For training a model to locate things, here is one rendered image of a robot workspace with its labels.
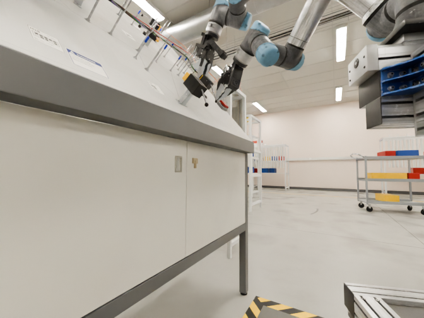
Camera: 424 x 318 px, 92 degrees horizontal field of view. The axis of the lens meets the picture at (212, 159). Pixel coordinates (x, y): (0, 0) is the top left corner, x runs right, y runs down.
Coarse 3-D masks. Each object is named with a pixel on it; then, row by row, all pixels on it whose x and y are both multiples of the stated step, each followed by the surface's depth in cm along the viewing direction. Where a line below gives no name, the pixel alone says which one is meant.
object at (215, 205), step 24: (192, 144) 74; (192, 168) 74; (216, 168) 89; (240, 168) 112; (192, 192) 73; (216, 192) 88; (240, 192) 111; (192, 216) 73; (216, 216) 88; (240, 216) 110; (192, 240) 72
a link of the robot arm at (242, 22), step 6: (228, 12) 94; (246, 12) 91; (228, 18) 95; (234, 18) 91; (240, 18) 91; (246, 18) 92; (228, 24) 97; (234, 24) 95; (240, 24) 94; (246, 24) 93; (246, 30) 97
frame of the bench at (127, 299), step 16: (224, 240) 93; (240, 240) 117; (192, 256) 72; (240, 256) 116; (160, 272) 59; (176, 272) 64; (240, 272) 116; (144, 288) 54; (240, 288) 115; (112, 304) 46; (128, 304) 49
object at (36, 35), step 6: (30, 30) 37; (36, 30) 38; (36, 36) 37; (42, 36) 38; (48, 36) 40; (42, 42) 37; (48, 42) 38; (54, 42) 40; (54, 48) 38; (60, 48) 40
